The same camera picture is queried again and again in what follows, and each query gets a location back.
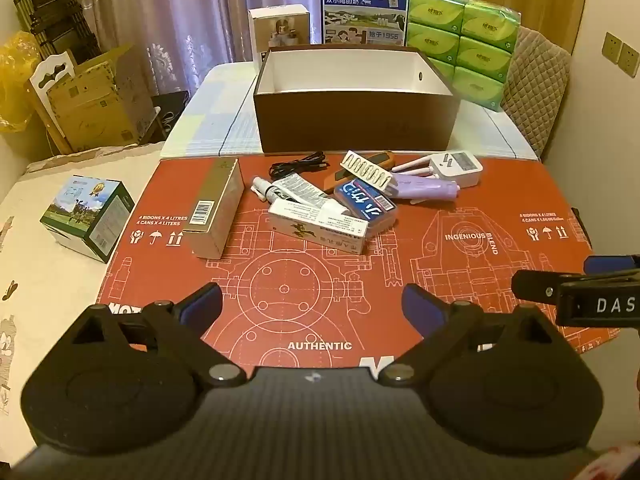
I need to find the blue milk carton case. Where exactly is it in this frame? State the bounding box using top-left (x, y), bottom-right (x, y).
top-left (320, 0), bottom-right (413, 47)

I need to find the dark folding step ladder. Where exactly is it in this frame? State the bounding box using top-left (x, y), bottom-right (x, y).
top-left (12, 0), bottom-right (103, 63)

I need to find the white wifi repeater with antennas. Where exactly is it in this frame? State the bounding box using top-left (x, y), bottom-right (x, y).
top-left (391, 151), bottom-right (484, 189)

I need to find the brown cardboard shipping box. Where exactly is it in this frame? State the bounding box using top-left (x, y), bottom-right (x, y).
top-left (47, 45), bottom-right (156, 153)

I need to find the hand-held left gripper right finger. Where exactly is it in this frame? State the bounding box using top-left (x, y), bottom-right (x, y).
top-left (381, 283), bottom-right (553, 386)

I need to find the green and white box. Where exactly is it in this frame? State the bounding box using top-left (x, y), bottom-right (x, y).
top-left (40, 176), bottom-right (136, 264)

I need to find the gold rectangular box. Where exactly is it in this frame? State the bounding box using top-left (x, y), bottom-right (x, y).
top-left (181, 157), bottom-right (246, 261)

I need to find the blue card box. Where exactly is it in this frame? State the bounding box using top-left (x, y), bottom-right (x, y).
top-left (332, 177), bottom-right (399, 233)

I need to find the yellow plastic bag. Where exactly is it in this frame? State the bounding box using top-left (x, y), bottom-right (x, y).
top-left (0, 31), bottom-right (45, 133)

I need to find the cream floral tablecloth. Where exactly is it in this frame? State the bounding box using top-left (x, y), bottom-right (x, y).
top-left (0, 142), bottom-right (166, 417)

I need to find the white hand cream tube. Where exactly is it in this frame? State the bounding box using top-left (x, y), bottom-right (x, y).
top-left (251, 172), bottom-right (331, 209)

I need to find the black cable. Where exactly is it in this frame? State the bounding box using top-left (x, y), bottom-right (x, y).
top-left (269, 151), bottom-right (329, 179)

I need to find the purple curtain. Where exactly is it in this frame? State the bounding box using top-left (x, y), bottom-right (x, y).
top-left (67, 0), bottom-right (416, 106)

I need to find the chair with quilted cover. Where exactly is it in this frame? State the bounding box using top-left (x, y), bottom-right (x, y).
top-left (500, 25), bottom-right (572, 158)

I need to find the silver pill blister pack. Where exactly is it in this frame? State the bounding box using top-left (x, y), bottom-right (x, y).
top-left (341, 150), bottom-right (396, 192)

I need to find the red printed cardboard sheet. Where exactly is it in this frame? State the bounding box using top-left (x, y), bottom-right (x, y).
top-left (95, 152), bottom-right (598, 376)

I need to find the humidifier picture box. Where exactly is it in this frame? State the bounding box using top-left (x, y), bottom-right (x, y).
top-left (248, 4), bottom-right (311, 73)

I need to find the orange and black sharpener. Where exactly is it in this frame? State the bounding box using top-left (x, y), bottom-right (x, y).
top-left (322, 151), bottom-right (396, 194)

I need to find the pack of green tissue packets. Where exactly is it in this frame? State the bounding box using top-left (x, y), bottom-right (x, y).
top-left (405, 0), bottom-right (521, 112)

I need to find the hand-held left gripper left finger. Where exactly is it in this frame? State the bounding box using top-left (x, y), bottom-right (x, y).
top-left (74, 282), bottom-right (244, 387)

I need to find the white cardboard sheet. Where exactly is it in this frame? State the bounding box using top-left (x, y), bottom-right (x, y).
top-left (25, 49), bottom-right (78, 153)

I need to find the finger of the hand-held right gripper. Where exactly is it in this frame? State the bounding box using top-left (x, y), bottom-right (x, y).
top-left (511, 268), bottom-right (640, 307)
top-left (584, 255), bottom-right (640, 276)

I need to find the wall socket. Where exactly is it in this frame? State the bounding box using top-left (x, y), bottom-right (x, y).
top-left (617, 42), bottom-right (640, 79)
top-left (601, 31), bottom-right (623, 64)

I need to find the white long medicine box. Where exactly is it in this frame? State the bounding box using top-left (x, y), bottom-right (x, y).
top-left (268, 197), bottom-right (371, 256)

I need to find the purple tube-shaped case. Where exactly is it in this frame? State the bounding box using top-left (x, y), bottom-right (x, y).
top-left (387, 172), bottom-right (460, 206)

